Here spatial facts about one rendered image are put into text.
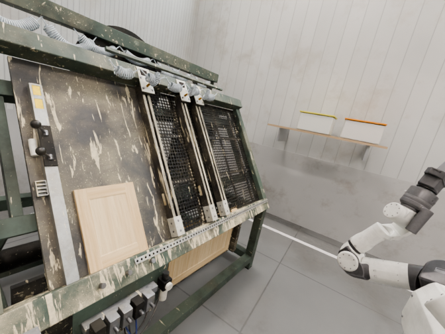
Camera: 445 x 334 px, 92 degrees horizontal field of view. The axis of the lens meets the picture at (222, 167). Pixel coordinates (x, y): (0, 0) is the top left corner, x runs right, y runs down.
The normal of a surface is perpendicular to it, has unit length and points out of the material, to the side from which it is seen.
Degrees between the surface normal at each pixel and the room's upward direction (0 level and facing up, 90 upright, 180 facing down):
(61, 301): 56
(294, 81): 90
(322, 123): 90
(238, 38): 90
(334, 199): 90
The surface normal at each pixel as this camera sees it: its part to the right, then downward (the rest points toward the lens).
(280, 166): -0.51, 0.11
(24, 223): 0.75, -0.29
